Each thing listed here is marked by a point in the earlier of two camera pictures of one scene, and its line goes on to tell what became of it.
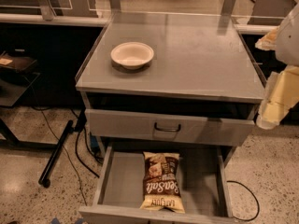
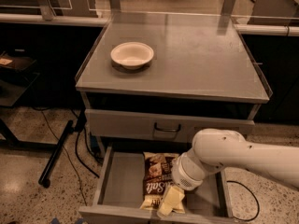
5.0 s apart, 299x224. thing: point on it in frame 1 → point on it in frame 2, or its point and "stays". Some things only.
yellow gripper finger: x=280 y=95 → x=172 y=201
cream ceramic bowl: x=132 y=55 stays
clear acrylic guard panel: x=272 y=1 stays
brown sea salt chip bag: x=161 y=184 stays
